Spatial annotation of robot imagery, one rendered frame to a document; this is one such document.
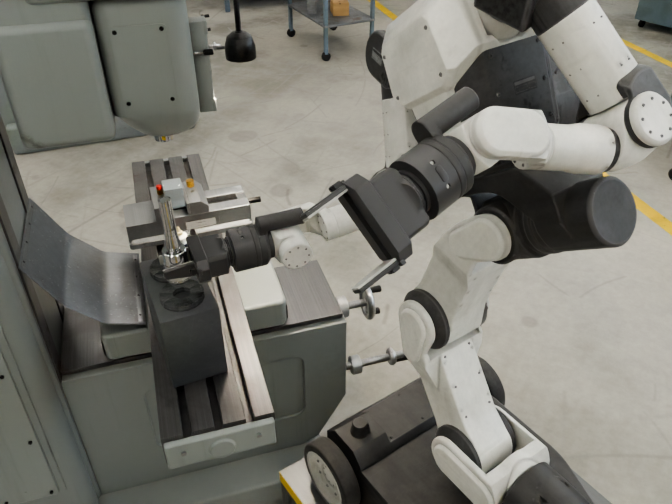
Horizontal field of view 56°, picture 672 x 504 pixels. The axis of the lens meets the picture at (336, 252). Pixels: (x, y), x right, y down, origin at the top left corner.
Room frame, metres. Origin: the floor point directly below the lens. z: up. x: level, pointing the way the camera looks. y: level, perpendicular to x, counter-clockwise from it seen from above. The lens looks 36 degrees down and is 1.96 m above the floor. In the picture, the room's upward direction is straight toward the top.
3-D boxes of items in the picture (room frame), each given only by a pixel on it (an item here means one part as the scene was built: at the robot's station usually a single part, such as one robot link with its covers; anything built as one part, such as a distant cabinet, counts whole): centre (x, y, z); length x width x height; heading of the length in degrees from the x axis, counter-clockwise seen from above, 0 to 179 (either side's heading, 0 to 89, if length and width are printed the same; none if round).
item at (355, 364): (1.42, -0.14, 0.51); 0.22 x 0.06 x 0.06; 107
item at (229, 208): (1.55, 0.43, 0.98); 0.35 x 0.15 x 0.11; 109
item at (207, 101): (1.43, 0.31, 1.45); 0.04 x 0.04 x 0.21; 17
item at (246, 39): (1.48, 0.22, 1.48); 0.07 x 0.07 x 0.06
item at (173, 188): (1.54, 0.46, 1.04); 0.06 x 0.05 x 0.06; 19
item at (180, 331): (1.05, 0.33, 1.03); 0.22 x 0.12 x 0.20; 24
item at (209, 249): (1.04, 0.23, 1.20); 0.13 x 0.12 x 0.10; 22
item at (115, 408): (1.40, 0.39, 0.43); 0.80 x 0.30 x 0.60; 107
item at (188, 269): (0.97, 0.30, 1.20); 0.06 x 0.02 x 0.03; 112
